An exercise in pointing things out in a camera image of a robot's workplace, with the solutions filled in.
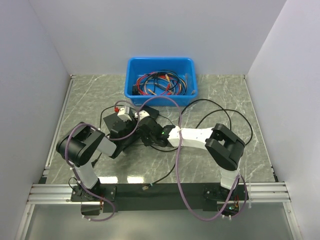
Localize black network switch with ports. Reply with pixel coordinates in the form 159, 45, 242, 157
103, 112, 120, 131

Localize black switch box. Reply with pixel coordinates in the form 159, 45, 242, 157
111, 134, 140, 159

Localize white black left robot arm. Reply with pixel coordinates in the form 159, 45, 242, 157
56, 117, 139, 201

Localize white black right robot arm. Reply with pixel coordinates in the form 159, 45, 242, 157
137, 116, 246, 200

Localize black power adapter brick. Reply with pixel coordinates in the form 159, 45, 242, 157
141, 105, 160, 120

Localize blue plastic bin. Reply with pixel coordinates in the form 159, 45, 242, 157
124, 57, 198, 107

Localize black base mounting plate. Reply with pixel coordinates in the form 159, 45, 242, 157
70, 183, 249, 216

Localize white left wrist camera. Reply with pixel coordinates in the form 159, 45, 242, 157
114, 106, 132, 122

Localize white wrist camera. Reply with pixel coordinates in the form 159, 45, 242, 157
114, 106, 132, 122
134, 110, 150, 121

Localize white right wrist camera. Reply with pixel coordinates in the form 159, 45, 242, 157
134, 110, 150, 121

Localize thin black adapter cord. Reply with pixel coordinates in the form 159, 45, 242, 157
99, 104, 121, 137

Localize tangled coloured cables in bin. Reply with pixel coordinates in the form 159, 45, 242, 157
131, 69, 196, 97

